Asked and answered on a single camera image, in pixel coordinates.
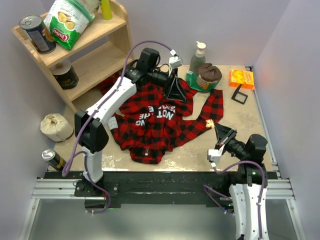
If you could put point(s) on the black paper-topped jar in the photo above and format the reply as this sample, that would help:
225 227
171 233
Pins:
65 74

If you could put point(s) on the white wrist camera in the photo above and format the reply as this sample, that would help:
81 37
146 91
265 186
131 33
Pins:
214 155
174 63

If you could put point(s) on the green chips bag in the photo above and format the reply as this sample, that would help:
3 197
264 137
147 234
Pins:
67 19

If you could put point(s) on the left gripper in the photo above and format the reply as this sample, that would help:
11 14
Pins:
176 91

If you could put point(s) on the green soap dispenser bottle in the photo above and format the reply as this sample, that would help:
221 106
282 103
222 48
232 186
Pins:
199 57

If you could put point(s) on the orange snack box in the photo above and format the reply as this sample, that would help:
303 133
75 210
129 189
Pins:
241 77

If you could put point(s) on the aluminium rail frame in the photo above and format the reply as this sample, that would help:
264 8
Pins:
145 205

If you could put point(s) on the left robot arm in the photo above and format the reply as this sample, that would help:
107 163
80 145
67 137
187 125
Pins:
90 125

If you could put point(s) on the wooden shelf unit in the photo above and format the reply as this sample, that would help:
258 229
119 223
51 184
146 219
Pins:
95 66

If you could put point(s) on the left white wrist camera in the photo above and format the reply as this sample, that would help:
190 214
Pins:
174 63

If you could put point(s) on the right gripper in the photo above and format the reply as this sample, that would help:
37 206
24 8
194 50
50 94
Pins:
224 133

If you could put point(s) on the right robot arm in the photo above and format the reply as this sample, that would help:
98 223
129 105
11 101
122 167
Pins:
248 188

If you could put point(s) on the black square frame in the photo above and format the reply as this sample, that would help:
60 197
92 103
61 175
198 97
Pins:
239 96

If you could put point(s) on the white cloth sack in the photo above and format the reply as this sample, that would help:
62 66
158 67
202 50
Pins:
56 127

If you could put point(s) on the orange leaf brooch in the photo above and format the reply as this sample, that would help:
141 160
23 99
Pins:
209 123

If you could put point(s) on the red black plaid shirt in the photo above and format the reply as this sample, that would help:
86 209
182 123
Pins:
149 125

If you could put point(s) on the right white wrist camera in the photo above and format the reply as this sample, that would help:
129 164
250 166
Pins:
214 155

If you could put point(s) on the black gold drink can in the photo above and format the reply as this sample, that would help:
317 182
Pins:
53 159

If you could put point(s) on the yellow bottle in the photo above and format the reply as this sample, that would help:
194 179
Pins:
106 10

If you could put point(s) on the green pouch with brown top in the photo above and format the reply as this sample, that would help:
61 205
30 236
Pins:
204 78

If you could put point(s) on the blue tin can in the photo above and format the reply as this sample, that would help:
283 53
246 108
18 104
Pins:
38 33

